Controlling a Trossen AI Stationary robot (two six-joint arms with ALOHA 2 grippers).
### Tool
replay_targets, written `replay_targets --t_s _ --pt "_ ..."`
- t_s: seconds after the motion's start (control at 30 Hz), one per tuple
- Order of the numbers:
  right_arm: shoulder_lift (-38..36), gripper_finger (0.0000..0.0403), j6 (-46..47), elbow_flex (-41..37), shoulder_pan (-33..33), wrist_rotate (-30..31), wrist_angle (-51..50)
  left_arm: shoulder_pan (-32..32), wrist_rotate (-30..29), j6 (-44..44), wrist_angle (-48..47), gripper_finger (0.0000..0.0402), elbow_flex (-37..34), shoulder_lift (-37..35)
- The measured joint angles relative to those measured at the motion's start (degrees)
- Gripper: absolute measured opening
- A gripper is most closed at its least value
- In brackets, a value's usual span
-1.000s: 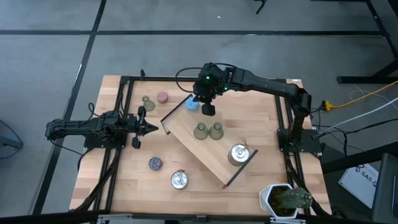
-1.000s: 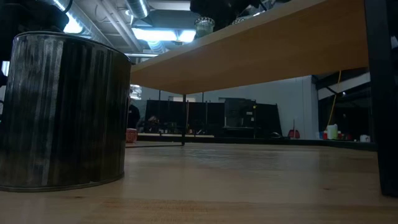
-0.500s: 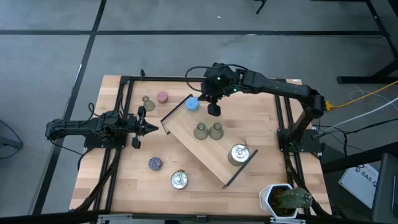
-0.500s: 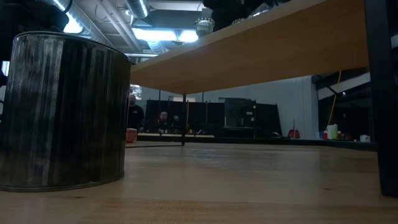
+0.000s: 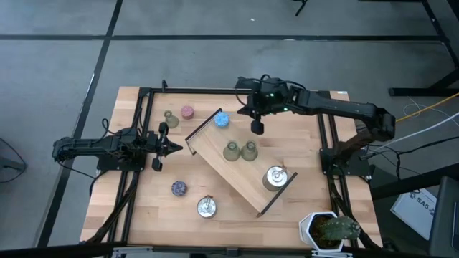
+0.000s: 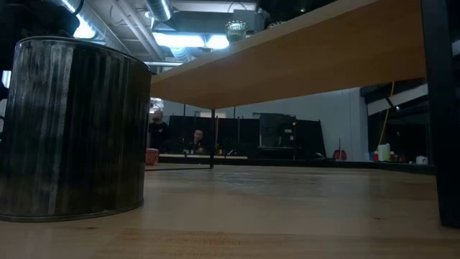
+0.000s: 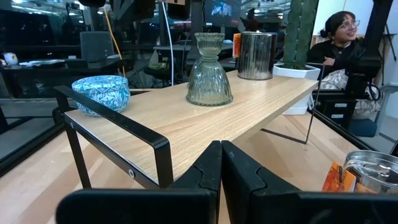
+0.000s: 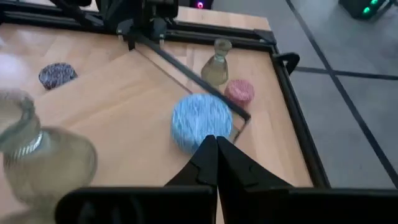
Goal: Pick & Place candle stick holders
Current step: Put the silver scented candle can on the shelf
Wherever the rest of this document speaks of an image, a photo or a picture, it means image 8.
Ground black device pink light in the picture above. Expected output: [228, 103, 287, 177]
[178, 0, 215, 10]

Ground green ribbed glass candlestick holder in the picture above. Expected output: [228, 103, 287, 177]
[200, 37, 233, 88]
[0, 88, 99, 224]

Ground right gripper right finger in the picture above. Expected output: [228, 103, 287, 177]
[217, 136, 294, 189]

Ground black device green lights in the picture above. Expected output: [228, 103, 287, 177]
[338, 0, 393, 20]

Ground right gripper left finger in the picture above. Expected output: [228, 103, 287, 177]
[164, 134, 218, 188]

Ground red patterned round tin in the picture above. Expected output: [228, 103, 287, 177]
[223, 79, 256, 108]

